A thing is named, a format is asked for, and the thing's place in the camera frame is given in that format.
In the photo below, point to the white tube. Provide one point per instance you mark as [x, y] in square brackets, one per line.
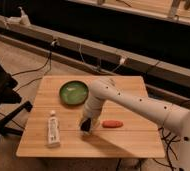
[53, 130]

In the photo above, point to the green round plate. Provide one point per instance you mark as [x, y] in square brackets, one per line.
[73, 92]

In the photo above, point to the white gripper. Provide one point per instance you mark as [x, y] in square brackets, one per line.
[89, 120]

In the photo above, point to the orange eraser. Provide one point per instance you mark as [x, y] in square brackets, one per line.
[112, 124]

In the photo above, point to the wooden table board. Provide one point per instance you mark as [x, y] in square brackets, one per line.
[137, 138]

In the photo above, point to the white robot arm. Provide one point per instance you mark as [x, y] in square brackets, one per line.
[173, 117]

